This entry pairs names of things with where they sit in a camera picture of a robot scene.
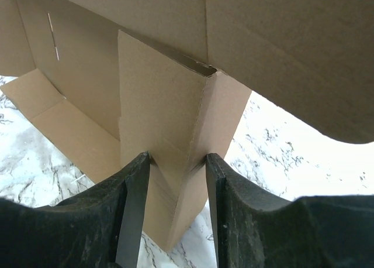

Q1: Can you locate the brown cardboard box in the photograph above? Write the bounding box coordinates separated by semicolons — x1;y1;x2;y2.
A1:
1;0;373;251

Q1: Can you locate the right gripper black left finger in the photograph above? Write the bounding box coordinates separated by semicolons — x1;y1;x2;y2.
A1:
1;152;150;267

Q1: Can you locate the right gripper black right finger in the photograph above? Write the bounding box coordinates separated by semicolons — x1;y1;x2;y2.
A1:
206;153;373;267

